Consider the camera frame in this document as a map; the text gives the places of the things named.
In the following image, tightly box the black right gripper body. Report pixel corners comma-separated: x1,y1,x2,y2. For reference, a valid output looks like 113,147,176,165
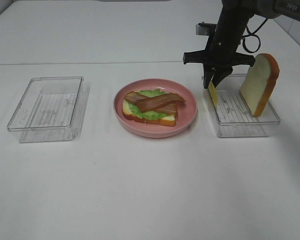
182,14,255,68

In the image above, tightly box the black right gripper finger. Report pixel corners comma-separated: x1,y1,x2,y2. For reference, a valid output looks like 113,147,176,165
203,65,215,89
212,67,233,88

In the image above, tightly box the yellow cheese slice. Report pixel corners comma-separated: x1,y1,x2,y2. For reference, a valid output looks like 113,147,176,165
208,81,218,107

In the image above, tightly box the white bread slice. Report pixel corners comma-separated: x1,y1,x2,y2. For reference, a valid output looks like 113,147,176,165
122,99,178,127

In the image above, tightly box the bacon strip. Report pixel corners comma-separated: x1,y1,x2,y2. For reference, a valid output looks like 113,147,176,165
124,91,178,115
135,93,186,112

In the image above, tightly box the green lettuce leaf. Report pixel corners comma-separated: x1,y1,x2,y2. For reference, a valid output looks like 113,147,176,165
122,89,178,120

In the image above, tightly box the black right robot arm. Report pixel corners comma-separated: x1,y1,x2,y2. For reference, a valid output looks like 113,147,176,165
182,0,300,89

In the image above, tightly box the standing bread slice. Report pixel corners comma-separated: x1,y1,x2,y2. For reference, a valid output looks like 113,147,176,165
239,53,280,117

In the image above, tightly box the pink round plate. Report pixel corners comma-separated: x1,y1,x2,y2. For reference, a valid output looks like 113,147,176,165
113,78,198,138

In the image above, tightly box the clear right plastic tray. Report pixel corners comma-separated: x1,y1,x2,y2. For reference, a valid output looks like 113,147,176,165
203,74,281,138

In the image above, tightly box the clear plastic tray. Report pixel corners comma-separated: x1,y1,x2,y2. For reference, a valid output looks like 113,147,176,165
6,76,86,143
203,74,281,138

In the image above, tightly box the clear left plastic tray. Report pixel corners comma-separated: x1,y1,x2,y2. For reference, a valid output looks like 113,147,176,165
6,76,86,143

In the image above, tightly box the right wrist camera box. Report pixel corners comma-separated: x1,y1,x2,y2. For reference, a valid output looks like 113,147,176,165
196,22,217,36

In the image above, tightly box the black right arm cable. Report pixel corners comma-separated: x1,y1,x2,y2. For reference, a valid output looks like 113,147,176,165
238,12,272,55

